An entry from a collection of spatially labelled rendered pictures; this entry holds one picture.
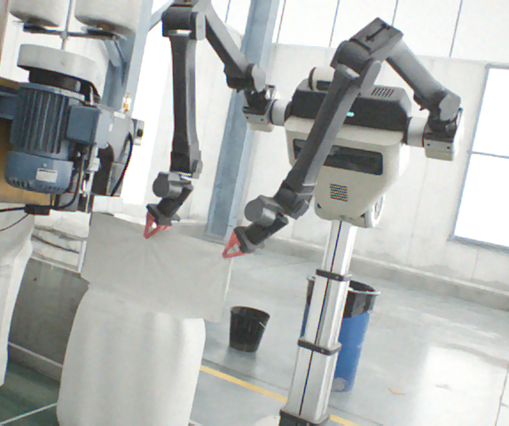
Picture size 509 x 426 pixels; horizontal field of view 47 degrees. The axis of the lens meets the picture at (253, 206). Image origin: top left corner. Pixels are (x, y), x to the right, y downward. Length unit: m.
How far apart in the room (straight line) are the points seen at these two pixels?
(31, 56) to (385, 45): 0.79
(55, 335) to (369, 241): 7.74
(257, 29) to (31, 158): 9.42
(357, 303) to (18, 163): 2.61
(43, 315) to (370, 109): 1.44
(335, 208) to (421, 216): 7.57
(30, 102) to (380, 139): 0.97
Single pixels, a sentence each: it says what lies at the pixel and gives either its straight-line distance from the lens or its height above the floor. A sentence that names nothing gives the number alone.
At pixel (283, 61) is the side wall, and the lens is 10.62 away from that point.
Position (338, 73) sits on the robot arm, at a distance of 1.35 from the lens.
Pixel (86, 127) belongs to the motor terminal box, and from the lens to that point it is 1.44.
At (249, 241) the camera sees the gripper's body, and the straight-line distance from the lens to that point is 1.50.
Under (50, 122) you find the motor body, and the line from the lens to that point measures 1.45.
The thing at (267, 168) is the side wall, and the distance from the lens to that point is 10.38.
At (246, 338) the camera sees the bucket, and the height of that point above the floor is 0.10.
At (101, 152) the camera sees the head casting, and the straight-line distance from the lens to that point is 1.93.
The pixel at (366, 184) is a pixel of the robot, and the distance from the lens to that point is 1.87.
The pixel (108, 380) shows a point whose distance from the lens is 1.71.
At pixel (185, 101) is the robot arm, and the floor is 1.38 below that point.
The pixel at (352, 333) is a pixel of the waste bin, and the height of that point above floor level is 0.38.
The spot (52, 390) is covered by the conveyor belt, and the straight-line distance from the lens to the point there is 2.17.
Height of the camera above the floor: 1.22
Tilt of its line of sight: 3 degrees down
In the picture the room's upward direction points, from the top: 11 degrees clockwise
